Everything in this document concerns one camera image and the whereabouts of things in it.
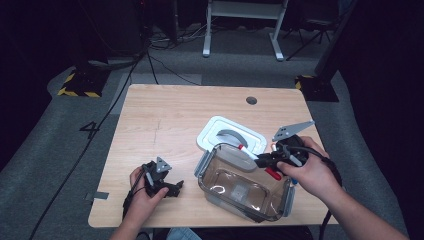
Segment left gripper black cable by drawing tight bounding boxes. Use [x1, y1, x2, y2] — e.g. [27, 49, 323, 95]
[122, 168, 148, 219]

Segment white metal desk frame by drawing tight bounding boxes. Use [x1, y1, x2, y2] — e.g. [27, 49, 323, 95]
[202, 0, 290, 62]

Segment person's right hand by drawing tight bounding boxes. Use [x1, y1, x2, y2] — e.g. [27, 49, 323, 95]
[276, 135, 343, 202]

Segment person's left hand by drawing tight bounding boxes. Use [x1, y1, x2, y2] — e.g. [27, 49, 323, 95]
[124, 166, 169, 225]

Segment tangle of floor cables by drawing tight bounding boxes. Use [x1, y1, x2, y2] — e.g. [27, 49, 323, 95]
[149, 24, 209, 51]

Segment white container lid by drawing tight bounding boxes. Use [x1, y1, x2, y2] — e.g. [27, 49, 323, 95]
[196, 115, 268, 156]

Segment dark metal stand post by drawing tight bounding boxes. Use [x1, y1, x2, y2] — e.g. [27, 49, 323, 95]
[314, 0, 360, 78]

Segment clear plastic container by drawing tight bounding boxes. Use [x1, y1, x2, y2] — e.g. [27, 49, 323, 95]
[194, 142, 297, 224]

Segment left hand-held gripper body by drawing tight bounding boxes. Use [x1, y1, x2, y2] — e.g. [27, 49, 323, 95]
[141, 156, 173, 198]

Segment long black floor cable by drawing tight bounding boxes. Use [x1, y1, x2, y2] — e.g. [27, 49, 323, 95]
[28, 49, 149, 240]

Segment black stand base hazard stripes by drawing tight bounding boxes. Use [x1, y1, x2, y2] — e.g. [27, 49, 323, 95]
[294, 73, 340, 103]
[57, 63, 112, 99]

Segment person's leg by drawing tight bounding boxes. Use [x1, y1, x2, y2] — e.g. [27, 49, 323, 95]
[165, 227, 203, 240]

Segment grey tape strip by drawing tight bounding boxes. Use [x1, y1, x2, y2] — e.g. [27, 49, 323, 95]
[84, 191, 110, 202]

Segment red marker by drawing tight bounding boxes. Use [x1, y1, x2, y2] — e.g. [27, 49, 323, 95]
[237, 143, 284, 182]

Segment thin black floor cable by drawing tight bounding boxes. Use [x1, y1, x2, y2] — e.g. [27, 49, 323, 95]
[148, 54, 202, 87]

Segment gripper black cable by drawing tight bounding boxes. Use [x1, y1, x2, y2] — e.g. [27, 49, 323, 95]
[122, 168, 148, 219]
[290, 145, 344, 240]

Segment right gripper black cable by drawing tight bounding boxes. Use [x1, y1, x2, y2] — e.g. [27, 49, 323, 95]
[290, 145, 344, 240]

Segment black tripod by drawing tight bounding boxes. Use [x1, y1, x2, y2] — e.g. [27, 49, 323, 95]
[285, 18, 336, 62]

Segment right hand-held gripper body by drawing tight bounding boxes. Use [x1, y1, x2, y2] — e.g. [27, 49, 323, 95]
[271, 119, 316, 168]

